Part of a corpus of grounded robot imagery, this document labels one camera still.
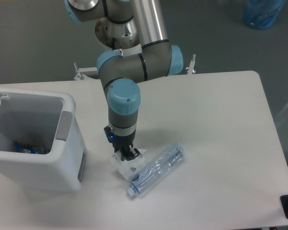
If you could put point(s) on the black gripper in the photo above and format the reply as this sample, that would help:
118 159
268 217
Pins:
122 144

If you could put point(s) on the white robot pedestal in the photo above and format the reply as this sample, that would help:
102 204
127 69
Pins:
118 36

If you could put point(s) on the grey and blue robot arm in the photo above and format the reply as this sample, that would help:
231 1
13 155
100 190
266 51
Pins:
120 74

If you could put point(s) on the white pedestal base frame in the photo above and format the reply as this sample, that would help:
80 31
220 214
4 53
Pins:
92 73

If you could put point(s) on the clear plastic bag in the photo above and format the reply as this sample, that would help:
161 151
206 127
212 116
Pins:
128 169

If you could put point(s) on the clear plastic water bottle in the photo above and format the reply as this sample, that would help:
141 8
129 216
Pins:
155 170

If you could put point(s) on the blue snack wrapper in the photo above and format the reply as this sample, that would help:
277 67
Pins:
30 148

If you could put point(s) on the white trash can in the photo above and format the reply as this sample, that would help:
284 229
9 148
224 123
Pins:
46 119

